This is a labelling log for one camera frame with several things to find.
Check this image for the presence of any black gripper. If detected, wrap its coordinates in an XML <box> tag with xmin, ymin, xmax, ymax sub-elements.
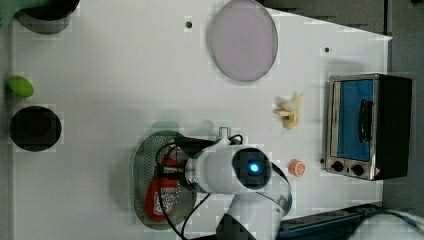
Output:
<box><xmin>159</xmin><ymin>136</ymin><xmax>214</xmax><ymax>192</ymax></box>

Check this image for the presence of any plush red ketchup bottle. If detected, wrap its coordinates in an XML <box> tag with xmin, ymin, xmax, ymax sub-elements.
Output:
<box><xmin>144</xmin><ymin>146</ymin><xmax>179</xmax><ymax>222</ymax></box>

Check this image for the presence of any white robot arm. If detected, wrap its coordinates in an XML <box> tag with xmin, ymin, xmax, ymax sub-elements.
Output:
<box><xmin>158</xmin><ymin>136</ymin><xmax>292</xmax><ymax>240</ymax></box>

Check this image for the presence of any grey metal strainer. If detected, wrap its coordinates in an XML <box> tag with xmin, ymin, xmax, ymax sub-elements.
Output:
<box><xmin>131</xmin><ymin>121</ymin><xmax>197</xmax><ymax>230</ymax></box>

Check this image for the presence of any plush peeled banana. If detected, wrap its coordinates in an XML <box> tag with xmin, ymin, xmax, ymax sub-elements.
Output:
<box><xmin>273</xmin><ymin>93</ymin><xmax>304</xmax><ymax>130</ymax></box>

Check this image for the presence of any plush orange half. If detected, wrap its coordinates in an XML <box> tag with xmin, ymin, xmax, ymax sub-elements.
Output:
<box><xmin>288</xmin><ymin>159</ymin><xmax>306</xmax><ymax>177</ymax></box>

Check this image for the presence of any round purple plate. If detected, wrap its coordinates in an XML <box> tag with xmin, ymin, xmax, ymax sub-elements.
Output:
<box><xmin>209</xmin><ymin>0</ymin><xmax>278</xmax><ymax>82</ymax></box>

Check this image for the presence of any black cylindrical cup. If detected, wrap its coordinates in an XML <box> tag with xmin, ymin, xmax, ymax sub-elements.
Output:
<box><xmin>9</xmin><ymin>106</ymin><xmax>62</xmax><ymax>152</ymax></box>

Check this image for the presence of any green plush vegetable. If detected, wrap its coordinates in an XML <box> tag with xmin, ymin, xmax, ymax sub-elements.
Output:
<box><xmin>8</xmin><ymin>76</ymin><xmax>34</xmax><ymax>98</ymax></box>

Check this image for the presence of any silver toaster oven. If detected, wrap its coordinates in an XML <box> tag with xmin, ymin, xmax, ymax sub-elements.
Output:
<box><xmin>325</xmin><ymin>74</ymin><xmax>412</xmax><ymax>181</ymax></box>

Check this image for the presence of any grey pot with black rim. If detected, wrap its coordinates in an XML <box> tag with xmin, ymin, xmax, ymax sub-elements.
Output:
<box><xmin>16</xmin><ymin>0</ymin><xmax>80</xmax><ymax>35</ymax></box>

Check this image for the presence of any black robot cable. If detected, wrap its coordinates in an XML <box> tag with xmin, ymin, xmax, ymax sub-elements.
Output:
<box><xmin>155</xmin><ymin>133</ymin><xmax>244</xmax><ymax>240</ymax></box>

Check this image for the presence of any blue table edge rail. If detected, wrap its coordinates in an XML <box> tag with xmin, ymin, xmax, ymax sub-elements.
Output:
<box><xmin>276</xmin><ymin>204</ymin><xmax>383</xmax><ymax>240</ymax></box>

